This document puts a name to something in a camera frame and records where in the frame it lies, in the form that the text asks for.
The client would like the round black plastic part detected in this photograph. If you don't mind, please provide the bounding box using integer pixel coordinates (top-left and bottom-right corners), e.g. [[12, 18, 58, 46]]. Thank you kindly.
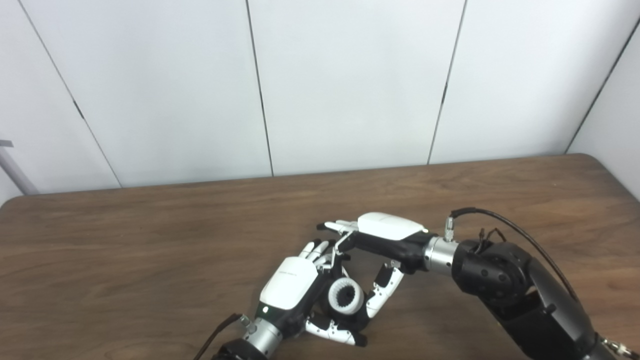
[[315, 270, 371, 333]]

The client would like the white toothed plastic ring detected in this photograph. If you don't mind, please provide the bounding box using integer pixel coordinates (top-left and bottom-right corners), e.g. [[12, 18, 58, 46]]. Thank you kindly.
[[328, 278, 365, 315]]

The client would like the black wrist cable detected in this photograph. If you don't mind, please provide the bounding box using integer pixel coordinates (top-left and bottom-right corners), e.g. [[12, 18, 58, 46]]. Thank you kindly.
[[194, 313, 243, 360], [445, 207, 581, 303]]

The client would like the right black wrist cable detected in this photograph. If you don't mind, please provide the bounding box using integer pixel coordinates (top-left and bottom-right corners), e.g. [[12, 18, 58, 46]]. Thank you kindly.
[[445, 207, 581, 303]]

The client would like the grey metal post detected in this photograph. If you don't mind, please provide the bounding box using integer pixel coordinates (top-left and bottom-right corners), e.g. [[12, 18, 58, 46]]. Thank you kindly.
[[0, 140, 40, 196]]

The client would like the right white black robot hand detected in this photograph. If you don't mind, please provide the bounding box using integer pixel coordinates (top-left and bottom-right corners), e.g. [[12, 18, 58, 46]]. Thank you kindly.
[[317, 212, 431, 319]]

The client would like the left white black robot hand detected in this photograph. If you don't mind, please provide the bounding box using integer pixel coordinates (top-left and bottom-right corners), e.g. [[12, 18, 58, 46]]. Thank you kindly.
[[255, 240, 368, 347]]

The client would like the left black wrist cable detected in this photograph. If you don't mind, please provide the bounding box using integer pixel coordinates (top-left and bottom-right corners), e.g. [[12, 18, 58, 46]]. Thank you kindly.
[[194, 313, 243, 360]]

